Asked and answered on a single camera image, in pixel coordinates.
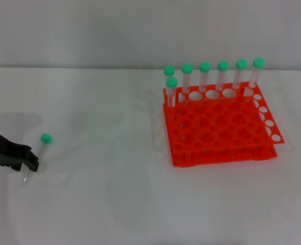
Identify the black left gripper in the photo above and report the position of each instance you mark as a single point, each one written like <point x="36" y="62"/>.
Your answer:
<point x="2" y="150"/>

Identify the clear test tube green cap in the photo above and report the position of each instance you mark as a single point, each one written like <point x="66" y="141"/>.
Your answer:
<point x="204" y="67"/>
<point x="171" y="83"/>
<point x="187" y="69"/>
<point x="241" y="64"/>
<point x="46" y="138"/>
<point x="258" y="62"/>
<point x="169" y="70"/>
<point x="223" y="65"/>

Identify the orange test tube rack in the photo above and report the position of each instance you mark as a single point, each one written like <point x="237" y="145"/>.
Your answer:
<point x="216" y="127"/>

